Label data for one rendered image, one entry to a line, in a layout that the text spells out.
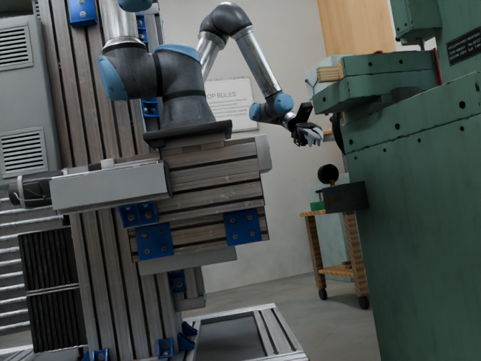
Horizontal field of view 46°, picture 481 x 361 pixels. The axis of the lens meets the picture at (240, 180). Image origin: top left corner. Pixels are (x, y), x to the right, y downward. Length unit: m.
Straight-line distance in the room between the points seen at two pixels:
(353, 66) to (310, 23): 3.63
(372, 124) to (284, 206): 3.19
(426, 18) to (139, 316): 1.10
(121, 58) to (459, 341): 1.07
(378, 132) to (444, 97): 0.28
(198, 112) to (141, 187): 0.27
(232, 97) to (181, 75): 3.26
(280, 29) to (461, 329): 3.93
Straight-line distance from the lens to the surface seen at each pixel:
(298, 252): 4.78
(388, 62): 1.64
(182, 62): 1.49
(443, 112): 1.38
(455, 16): 1.51
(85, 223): 1.66
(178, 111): 1.45
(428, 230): 1.47
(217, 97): 4.69
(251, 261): 4.64
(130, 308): 1.65
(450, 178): 1.38
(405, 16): 1.51
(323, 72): 1.57
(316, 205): 3.18
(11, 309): 4.43
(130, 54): 1.48
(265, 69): 2.17
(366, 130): 1.63
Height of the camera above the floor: 0.59
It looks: 3 degrees up
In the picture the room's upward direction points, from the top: 9 degrees counter-clockwise
